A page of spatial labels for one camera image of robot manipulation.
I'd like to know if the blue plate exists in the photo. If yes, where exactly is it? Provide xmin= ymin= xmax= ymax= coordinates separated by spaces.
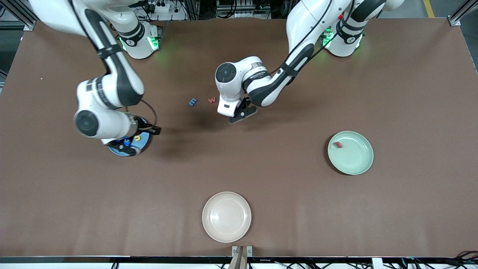
xmin=108 ymin=116 xmax=152 ymax=157

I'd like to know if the white equipment box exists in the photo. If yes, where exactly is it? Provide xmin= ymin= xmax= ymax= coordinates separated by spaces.
xmin=216 ymin=0 xmax=271 ymax=19

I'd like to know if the beige plate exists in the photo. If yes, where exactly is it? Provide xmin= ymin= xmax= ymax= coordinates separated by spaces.
xmin=202 ymin=191 xmax=252 ymax=243

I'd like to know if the white power strip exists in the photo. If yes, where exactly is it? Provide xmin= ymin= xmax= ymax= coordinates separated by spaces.
xmin=144 ymin=0 xmax=176 ymax=13

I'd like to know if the mint green plate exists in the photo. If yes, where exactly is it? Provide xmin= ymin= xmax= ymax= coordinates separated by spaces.
xmin=328 ymin=131 xmax=374 ymax=176

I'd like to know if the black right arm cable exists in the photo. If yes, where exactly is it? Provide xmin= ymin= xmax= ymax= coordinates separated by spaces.
xmin=138 ymin=99 xmax=162 ymax=136

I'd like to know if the small metal bracket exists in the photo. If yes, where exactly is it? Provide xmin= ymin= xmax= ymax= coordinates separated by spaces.
xmin=232 ymin=245 xmax=253 ymax=258

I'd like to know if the bundle of black cables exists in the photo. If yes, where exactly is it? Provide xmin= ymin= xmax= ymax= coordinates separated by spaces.
xmin=444 ymin=250 xmax=478 ymax=269

